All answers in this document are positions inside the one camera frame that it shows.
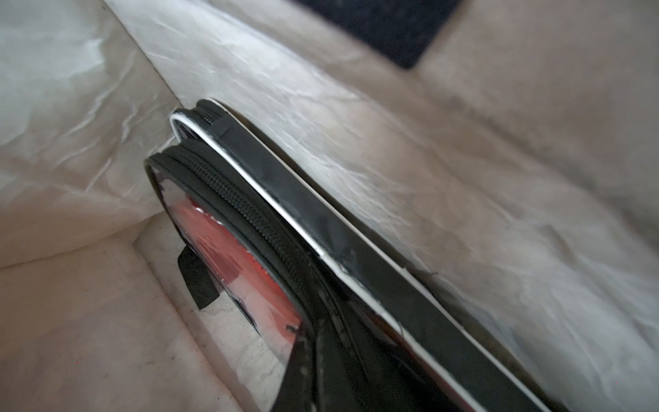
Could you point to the orange ball paddle case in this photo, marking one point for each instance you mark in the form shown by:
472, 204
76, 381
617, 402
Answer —
468, 373

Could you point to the cream canvas tote bag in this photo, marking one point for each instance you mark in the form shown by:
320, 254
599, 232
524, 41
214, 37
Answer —
513, 170

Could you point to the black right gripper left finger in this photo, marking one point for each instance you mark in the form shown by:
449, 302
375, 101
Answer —
297, 388

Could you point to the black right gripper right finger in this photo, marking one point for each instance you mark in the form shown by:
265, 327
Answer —
344, 380

